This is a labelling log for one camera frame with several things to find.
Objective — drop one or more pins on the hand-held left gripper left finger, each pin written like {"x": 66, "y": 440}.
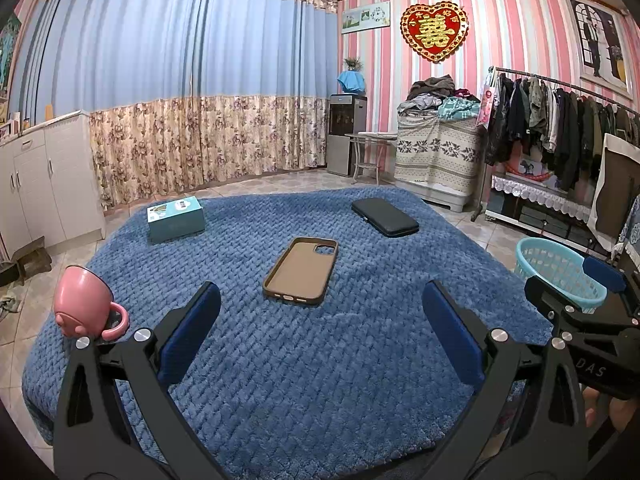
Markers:
{"x": 190, "y": 332}

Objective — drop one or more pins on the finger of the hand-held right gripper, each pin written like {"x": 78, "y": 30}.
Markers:
{"x": 605, "y": 275}
{"x": 545, "y": 295}

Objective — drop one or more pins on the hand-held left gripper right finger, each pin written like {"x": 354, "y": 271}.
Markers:
{"x": 452, "y": 332}

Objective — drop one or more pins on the person's right hand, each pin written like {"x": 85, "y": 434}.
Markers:
{"x": 595, "y": 407}

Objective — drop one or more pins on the teal plastic basket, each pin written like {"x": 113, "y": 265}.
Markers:
{"x": 547, "y": 265}

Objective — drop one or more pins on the low cabinet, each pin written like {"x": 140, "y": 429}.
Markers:
{"x": 545, "y": 220}

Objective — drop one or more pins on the white framed board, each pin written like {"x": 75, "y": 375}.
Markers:
{"x": 615, "y": 195}

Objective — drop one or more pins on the white lace cloth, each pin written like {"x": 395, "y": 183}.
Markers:
{"x": 530, "y": 190}

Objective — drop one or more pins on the teal cardboard box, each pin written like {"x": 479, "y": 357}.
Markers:
{"x": 175, "y": 222}

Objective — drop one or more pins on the pink cup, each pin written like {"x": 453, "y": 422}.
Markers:
{"x": 82, "y": 302}

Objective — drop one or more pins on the blue knitted blanket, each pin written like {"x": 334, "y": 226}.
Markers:
{"x": 300, "y": 385}

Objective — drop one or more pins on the brown phone case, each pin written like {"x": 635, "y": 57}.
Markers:
{"x": 300, "y": 272}

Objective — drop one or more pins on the black zip case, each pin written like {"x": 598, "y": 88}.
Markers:
{"x": 385, "y": 216}

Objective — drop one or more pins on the row of hanging clothes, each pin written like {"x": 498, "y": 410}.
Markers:
{"x": 560, "y": 120}

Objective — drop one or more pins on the patterned cloth covered cabinet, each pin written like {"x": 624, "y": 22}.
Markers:
{"x": 435, "y": 155}

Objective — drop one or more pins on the grey floor rag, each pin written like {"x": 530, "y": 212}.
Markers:
{"x": 7, "y": 305}

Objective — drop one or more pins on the pink hanging bag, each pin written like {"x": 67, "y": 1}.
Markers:
{"x": 486, "y": 104}

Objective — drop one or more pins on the metal clothes rack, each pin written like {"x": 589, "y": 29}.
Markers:
{"x": 560, "y": 79}

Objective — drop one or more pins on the white cabinet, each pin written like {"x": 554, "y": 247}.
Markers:
{"x": 50, "y": 185}

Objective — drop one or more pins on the small side table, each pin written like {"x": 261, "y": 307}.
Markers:
{"x": 372, "y": 136}

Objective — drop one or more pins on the grey water dispenser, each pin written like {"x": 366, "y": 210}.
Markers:
{"x": 345, "y": 135}

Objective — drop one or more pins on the pile of clothes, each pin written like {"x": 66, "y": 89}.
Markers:
{"x": 435, "y": 92}

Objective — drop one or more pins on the blue covered water bottle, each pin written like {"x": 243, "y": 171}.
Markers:
{"x": 351, "y": 82}

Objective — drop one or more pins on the blue floral curtain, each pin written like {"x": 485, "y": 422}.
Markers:
{"x": 175, "y": 60}

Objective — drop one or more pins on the small potted plant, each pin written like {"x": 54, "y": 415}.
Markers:
{"x": 352, "y": 63}

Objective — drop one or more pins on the framed wall poster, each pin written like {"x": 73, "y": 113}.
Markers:
{"x": 600, "y": 40}

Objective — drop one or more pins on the red heart wall decoration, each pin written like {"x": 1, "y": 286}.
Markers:
{"x": 434, "y": 31}

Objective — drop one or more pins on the green wall poster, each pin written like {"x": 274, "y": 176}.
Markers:
{"x": 10, "y": 60}

